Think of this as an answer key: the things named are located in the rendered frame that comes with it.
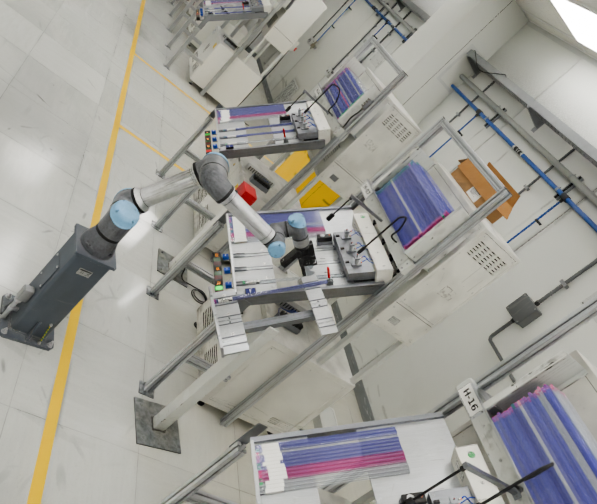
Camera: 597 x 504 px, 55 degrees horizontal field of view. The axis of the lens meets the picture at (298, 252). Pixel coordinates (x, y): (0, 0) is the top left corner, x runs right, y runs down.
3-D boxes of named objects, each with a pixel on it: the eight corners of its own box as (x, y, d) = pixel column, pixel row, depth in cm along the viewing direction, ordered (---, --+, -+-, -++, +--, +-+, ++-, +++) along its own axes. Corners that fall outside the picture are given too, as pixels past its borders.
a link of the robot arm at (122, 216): (94, 229, 228) (113, 207, 223) (102, 213, 239) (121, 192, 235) (119, 246, 232) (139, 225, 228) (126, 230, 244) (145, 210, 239)
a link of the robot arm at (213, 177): (211, 168, 218) (293, 250, 239) (213, 157, 227) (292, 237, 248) (190, 186, 221) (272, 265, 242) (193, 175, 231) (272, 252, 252)
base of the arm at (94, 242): (80, 250, 229) (94, 235, 225) (80, 226, 239) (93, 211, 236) (112, 265, 238) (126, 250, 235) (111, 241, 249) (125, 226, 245)
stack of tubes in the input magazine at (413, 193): (404, 248, 263) (449, 210, 254) (374, 192, 303) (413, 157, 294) (420, 261, 270) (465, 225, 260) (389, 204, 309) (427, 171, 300)
